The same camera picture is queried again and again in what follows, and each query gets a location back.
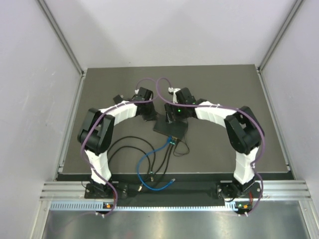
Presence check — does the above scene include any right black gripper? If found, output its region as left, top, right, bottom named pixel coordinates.
left=165, top=100, right=188, bottom=123

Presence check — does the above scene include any black network switch box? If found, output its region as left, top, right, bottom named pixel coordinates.
left=153, top=116, right=188, bottom=140

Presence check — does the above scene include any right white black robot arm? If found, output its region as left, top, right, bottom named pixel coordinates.
left=165, top=100, right=265, bottom=197

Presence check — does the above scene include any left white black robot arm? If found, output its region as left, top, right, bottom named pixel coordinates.
left=77, top=100, right=156, bottom=198

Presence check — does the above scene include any black power adapter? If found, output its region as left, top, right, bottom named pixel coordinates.
left=113, top=95, right=124, bottom=105

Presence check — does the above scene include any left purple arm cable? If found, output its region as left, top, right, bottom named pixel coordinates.
left=49, top=78, right=158, bottom=235

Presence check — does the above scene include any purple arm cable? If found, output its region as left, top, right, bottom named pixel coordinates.
left=156, top=77, right=265, bottom=217
left=49, top=78, right=158, bottom=235

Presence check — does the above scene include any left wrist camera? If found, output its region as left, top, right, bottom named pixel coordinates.
left=135, top=87, right=154, bottom=101

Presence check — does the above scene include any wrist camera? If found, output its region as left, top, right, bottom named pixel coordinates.
left=174, top=88, right=196, bottom=105
left=135, top=87, right=154, bottom=101

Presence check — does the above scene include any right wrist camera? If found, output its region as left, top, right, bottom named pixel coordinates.
left=174, top=88, right=196, bottom=105

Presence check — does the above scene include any blue ethernet cable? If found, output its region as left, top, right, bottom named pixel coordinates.
left=137, top=140, right=176, bottom=192

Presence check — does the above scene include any black ethernet cable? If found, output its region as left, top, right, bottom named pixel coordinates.
left=109, top=141, right=177, bottom=181
left=106, top=136, right=172, bottom=194

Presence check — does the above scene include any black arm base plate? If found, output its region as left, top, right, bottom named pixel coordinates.
left=84, top=181, right=264, bottom=200

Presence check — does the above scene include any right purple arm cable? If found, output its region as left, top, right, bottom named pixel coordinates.
left=156, top=77, right=265, bottom=217

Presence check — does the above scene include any left aluminium frame post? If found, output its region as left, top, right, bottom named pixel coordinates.
left=36, top=0, right=85, bottom=76

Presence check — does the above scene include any aluminium frame post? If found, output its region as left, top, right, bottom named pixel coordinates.
left=36, top=0, right=85, bottom=76
left=256, top=0, right=305, bottom=74

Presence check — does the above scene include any grey slotted cable duct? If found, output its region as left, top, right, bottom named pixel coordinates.
left=50, top=201, right=248, bottom=212

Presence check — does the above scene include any front aluminium frame rail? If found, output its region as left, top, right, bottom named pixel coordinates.
left=40, top=180, right=311, bottom=201

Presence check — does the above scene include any right aluminium frame post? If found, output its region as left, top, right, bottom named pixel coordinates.
left=256, top=0, right=305, bottom=74

